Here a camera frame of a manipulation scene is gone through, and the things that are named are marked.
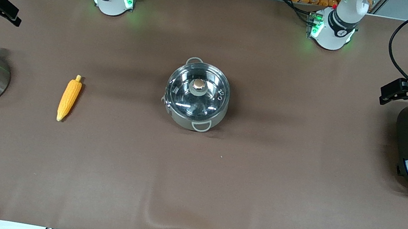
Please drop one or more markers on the glass pot lid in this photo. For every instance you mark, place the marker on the glass pot lid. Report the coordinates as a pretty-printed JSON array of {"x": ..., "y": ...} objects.
[{"x": 182, "y": 94}]

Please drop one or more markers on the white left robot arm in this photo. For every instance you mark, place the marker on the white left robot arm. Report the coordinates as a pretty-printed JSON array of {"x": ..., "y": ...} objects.
[{"x": 336, "y": 29}]

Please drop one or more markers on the brown table mat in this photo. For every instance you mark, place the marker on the brown table mat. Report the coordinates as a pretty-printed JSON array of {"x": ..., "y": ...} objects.
[{"x": 191, "y": 191}]

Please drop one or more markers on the grey cooking pot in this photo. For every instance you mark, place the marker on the grey cooking pot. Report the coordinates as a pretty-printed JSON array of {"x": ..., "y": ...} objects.
[{"x": 182, "y": 121}]

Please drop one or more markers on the yellow corn cob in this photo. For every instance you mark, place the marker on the yellow corn cob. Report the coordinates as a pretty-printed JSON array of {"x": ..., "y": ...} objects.
[{"x": 69, "y": 96}]

